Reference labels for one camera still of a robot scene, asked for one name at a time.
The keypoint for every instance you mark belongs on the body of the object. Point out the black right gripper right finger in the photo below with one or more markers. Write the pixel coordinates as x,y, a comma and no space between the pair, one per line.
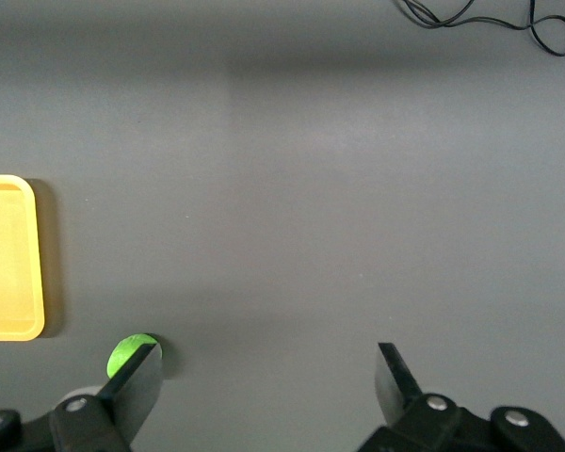
395,391

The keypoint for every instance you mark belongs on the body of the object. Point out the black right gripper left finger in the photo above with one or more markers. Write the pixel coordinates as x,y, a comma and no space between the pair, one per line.
136,391

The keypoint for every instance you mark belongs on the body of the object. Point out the green apple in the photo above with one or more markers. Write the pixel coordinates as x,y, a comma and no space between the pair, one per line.
122,354

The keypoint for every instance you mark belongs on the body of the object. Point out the yellow plastic tray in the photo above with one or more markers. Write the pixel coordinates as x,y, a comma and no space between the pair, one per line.
7,263

